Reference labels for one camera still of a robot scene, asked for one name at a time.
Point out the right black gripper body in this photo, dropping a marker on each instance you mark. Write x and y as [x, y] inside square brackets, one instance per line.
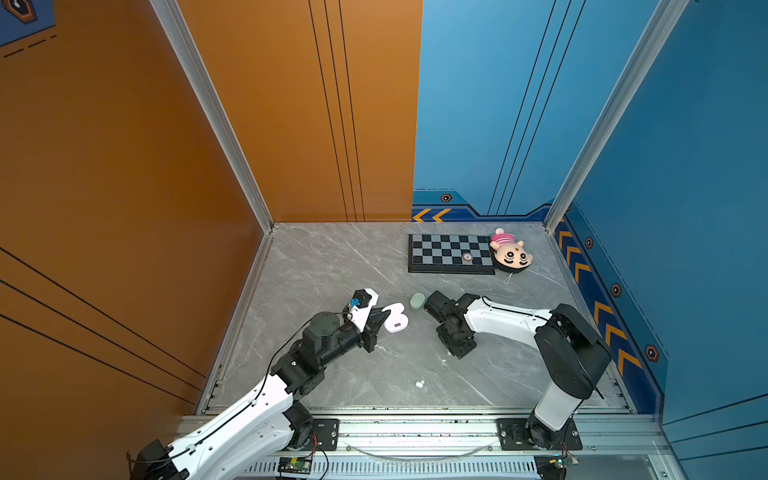
[456, 346]

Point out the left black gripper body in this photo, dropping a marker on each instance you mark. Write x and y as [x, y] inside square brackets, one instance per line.
[366, 337]

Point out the white earbud case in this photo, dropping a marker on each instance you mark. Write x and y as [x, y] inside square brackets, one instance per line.
[396, 319]

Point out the mint green earbud case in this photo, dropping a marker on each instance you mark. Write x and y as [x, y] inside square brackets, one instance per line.
[417, 300]

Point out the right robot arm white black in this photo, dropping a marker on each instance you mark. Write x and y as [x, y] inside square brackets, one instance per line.
[575, 356]

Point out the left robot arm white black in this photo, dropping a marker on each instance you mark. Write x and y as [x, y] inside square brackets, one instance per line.
[269, 417]

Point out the black grey checkerboard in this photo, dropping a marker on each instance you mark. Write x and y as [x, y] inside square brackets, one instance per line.
[442, 254]

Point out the pink plush toy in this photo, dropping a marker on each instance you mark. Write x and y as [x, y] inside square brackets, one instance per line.
[508, 253]

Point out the left green circuit board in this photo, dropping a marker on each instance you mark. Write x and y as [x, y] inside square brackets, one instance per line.
[294, 467]

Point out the green circuit board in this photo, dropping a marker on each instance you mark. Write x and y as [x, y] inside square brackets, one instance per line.
[564, 461]
[294, 467]

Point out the right green circuit board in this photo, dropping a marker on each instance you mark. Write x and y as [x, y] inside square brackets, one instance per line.
[564, 461]

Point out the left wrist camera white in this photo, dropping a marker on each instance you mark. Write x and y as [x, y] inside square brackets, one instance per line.
[359, 307]

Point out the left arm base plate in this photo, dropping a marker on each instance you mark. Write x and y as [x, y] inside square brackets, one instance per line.
[323, 433]

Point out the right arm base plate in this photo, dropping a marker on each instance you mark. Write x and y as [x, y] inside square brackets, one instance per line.
[518, 434]

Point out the left aluminium corner post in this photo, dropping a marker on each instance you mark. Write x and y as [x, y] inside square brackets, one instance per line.
[175, 27]

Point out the aluminium corner post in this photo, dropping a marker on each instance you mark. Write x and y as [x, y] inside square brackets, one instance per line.
[175, 27]
[653, 38]

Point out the right aluminium corner post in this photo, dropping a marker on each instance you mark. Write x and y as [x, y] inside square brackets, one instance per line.
[653, 38]

